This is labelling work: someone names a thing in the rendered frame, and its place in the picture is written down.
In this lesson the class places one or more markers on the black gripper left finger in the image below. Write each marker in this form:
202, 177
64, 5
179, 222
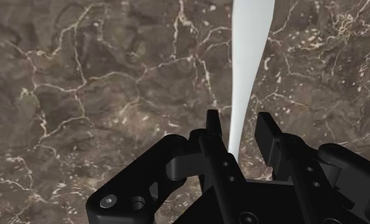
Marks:
132, 189

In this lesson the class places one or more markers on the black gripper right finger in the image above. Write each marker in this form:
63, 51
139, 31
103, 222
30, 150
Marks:
299, 161

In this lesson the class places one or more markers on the white long tapered utensil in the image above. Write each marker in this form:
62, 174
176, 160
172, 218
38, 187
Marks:
250, 46

